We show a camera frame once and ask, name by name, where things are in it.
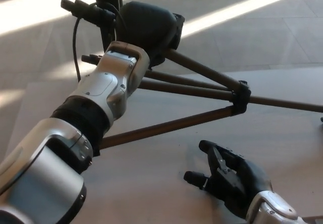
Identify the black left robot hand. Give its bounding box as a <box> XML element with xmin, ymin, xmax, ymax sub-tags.
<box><xmin>115</xmin><ymin>1</ymin><xmax>186</xmax><ymax>70</ymax></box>

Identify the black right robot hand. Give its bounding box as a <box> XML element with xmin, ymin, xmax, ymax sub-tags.
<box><xmin>183</xmin><ymin>140</ymin><xmax>274</xmax><ymax>219</ymax></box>

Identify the brown black camera tripod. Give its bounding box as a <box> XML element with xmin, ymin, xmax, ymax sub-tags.
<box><xmin>60</xmin><ymin>0</ymin><xmax>323</xmax><ymax>157</ymax></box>

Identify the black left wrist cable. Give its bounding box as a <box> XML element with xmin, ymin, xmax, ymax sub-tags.
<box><xmin>72</xmin><ymin>3</ymin><xmax>127</xmax><ymax>82</ymax></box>

